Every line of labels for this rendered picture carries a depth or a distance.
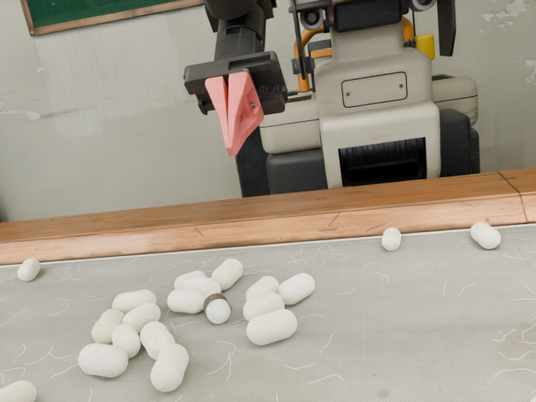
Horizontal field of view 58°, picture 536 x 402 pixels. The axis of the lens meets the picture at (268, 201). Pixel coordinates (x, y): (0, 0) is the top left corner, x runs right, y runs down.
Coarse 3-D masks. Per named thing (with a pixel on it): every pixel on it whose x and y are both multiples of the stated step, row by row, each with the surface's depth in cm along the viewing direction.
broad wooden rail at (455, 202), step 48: (336, 192) 60; (384, 192) 56; (432, 192) 54; (480, 192) 51; (528, 192) 49; (0, 240) 63; (48, 240) 61; (96, 240) 59; (144, 240) 57; (192, 240) 56; (240, 240) 54; (288, 240) 53
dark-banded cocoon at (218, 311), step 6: (210, 294) 40; (216, 300) 39; (222, 300) 39; (210, 306) 38; (216, 306) 38; (222, 306) 38; (228, 306) 39; (210, 312) 38; (216, 312) 38; (222, 312) 38; (228, 312) 39; (210, 318) 38; (216, 318) 38; (222, 318) 38
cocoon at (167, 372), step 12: (168, 348) 33; (180, 348) 33; (156, 360) 32; (168, 360) 32; (180, 360) 32; (156, 372) 31; (168, 372) 31; (180, 372) 32; (156, 384) 31; (168, 384) 31
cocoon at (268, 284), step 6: (270, 276) 42; (258, 282) 40; (264, 282) 40; (270, 282) 41; (276, 282) 41; (252, 288) 40; (258, 288) 40; (264, 288) 40; (270, 288) 40; (276, 288) 41; (246, 294) 40; (252, 294) 39; (258, 294) 39; (246, 300) 40
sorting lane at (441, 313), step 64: (128, 256) 57; (192, 256) 54; (256, 256) 51; (320, 256) 48; (384, 256) 46; (448, 256) 44; (512, 256) 42; (0, 320) 46; (64, 320) 44; (192, 320) 40; (320, 320) 37; (384, 320) 36; (448, 320) 34; (512, 320) 33; (0, 384) 36; (64, 384) 35; (128, 384) 33; (192, 384) 32; (256, 384) 31; (320, 384) 30; (384, 384) 29; (448, 384) 28; (512, 384) 28
